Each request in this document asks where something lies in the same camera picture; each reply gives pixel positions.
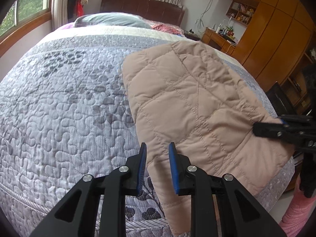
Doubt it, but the beige quilted down jacket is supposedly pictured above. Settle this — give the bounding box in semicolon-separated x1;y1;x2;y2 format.
122;41;294;236

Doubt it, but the black chair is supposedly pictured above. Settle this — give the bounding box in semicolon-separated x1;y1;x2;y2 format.
266;82;297;116

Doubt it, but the pink knitted right sleeve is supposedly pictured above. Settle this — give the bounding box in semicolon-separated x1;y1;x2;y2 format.
279;175;315;236

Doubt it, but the wooden wardrobe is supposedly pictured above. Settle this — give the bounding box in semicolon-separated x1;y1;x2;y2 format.
232;0;315;114

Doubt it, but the wooden desk with clutter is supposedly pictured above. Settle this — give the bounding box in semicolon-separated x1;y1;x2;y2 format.
201;27;236;55

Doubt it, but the red patterned folded blanket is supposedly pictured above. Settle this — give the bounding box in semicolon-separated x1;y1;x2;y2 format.
150;23;184;37

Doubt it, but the dark wooden headboard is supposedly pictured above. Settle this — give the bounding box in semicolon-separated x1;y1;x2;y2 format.
100;0;185;26

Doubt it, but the grey blue pillow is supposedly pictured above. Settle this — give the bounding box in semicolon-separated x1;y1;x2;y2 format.
74;12;151;29

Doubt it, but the wooden framed side window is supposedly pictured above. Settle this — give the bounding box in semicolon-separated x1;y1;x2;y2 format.
1;0;51;55

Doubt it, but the beige window curtain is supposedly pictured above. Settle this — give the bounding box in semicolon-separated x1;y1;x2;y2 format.
51;0;68;30

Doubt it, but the wall shelf with items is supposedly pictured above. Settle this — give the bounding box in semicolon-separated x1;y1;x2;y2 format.
226;1;257;26

